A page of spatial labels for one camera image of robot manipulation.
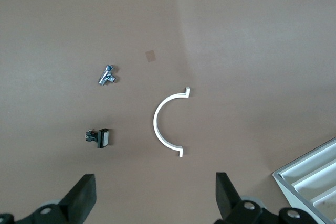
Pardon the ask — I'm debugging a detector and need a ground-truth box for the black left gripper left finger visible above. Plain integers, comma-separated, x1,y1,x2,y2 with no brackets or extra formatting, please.
15,173,97,224

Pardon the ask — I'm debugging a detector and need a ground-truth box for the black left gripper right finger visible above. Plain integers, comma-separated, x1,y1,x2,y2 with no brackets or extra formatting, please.
215,172,263,224

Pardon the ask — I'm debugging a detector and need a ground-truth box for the white plastic drawer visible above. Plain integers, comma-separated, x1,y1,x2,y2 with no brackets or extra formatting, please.
278,144,336,183
293,161,336,201

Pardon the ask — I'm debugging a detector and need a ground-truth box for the white drawer cabinet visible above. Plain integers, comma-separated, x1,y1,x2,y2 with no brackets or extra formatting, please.
272,136,336,224

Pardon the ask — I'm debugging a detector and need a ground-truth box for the small blue metal component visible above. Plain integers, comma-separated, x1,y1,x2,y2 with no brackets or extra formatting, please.
98,63,118,86

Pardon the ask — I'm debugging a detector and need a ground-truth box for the square brown tape patch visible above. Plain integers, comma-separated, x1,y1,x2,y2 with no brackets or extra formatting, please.
144,49,158,63

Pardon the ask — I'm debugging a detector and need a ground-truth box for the black push button switch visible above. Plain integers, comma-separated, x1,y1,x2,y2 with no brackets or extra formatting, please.
84,128,111,149

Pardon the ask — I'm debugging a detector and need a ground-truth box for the white curved plastic bracket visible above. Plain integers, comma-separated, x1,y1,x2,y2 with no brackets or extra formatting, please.
153,87,191,158

